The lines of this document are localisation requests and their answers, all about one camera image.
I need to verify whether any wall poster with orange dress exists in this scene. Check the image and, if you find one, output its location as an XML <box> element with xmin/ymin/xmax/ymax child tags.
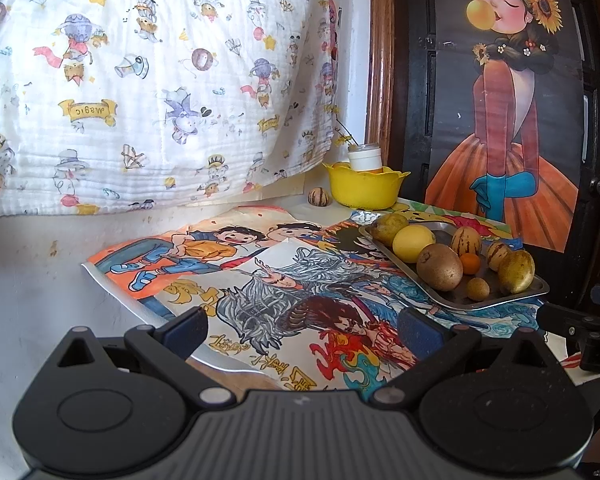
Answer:
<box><xmin>424</xmin><ymin>0</ymin><xmax>588</xmax><ymax>254</ymax></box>

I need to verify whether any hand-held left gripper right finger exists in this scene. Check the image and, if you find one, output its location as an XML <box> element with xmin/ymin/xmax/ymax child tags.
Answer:
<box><xmin>370</xmin><ymin>308</ymin><xmax>551</xmax><ymax>407</ymax></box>

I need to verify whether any grey-haired figures drawing sheet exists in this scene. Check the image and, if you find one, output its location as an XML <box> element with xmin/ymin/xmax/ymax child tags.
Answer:
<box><xmin>160</xmin><ymin>240</ymin><xmax>551</xmax><ymax>393</ymax></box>

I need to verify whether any metal tray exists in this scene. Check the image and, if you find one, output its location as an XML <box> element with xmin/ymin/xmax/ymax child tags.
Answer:
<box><xmin>358</xmin><ymin>220</ymin><xmax>551</xmax><ymax>310</ymax></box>

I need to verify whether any green pear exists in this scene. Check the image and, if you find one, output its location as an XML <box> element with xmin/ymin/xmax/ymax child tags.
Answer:
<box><xmin>370</xmin><ymin>213</ymin><xmax>410</xmax><ymax>247</ymax></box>
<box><xmin>497</xmin><ymin>250</ymin><xmax>536</xmax><ymax>295</ymax></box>

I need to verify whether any brown kiwi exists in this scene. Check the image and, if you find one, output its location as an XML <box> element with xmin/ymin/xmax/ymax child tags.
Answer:
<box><xmin>416</xmin><ymin>243</ymin><xmax>464</xmax><ymax>292</ymax></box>

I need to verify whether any yellow plastic bowl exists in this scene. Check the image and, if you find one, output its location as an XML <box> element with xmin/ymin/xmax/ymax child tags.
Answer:
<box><xmin>321</xmin><ymin>161</ymin><xmax>412</xmax><ymax>209</ymax></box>

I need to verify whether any black panelled door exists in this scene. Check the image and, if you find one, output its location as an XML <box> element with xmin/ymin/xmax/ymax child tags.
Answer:
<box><xmin>392</xmin><ymin>0</ymin><xmax>600</xmax><ymax>311</ymax></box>

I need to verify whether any white cartoon printed blanket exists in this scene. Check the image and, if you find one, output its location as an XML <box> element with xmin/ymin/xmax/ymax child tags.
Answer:
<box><xmin>0</xmin><ymin>0</ymin><xmax>343</xmax><ymax>218</ymax></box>

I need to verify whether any large striped pepino melon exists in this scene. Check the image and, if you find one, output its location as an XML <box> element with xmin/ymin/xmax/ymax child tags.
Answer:
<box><xmin>451</xmin><ymin>226</ymin><xmax>481</xmax><ymax>259</ymax></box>

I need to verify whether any brown wooden frame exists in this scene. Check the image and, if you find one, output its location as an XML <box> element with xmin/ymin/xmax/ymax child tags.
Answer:
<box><xmin>365</xmin><ymin>0</ymin><xmax>406</xmax><ymax>168</ymax></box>

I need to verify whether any brown longan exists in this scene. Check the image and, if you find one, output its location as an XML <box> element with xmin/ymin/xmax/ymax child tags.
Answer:
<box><xmin>466</xmin><ymin>277</ymin><xmax>491</xmax><ymax>302</ymax></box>

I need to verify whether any yellow flower sprig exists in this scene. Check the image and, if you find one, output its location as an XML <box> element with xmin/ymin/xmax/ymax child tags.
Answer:
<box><xmin>330</xmin><ymin>105</ymin><xmax>361</xmax><ymax>148</ymax></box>

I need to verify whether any small striped pepino melon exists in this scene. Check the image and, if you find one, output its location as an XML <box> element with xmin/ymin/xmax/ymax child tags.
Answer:
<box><xmin>486</xmin><ymin>241</ymin><xmax>512</xmax><ymax>272</ymax></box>

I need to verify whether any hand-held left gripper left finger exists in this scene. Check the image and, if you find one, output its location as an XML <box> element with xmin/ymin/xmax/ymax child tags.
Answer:
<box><xmin>55</xmin><ymin>306</ymin><xmax>237</xmax><ymax>409</ymax></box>

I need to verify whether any yellow lemon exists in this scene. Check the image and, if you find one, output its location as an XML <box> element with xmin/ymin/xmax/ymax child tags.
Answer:
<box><xmin>391</xmin><ymin>224</ymin><xmax>437</xmax><ymax>263</ymax></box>

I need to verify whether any yellow and red drawing sheet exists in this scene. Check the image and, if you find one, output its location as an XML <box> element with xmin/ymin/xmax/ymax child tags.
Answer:
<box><xmin>350</xmin><ymin>197</ymin><xmax>523</xmax><ymax>251</ymax></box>

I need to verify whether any cartoon boys drawing sheet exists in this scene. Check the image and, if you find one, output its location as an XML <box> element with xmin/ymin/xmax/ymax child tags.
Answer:
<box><xmin>82</xmin><ymin>205</ymin><xmax>341</xmax><ymax>318</ymax></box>

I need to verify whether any white capped bottle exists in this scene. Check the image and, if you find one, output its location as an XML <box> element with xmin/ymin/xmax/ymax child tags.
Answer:
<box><xmin>347</xmin><ymin>144</ymin><xmax>383</xmax><ymax>173</ymax></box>

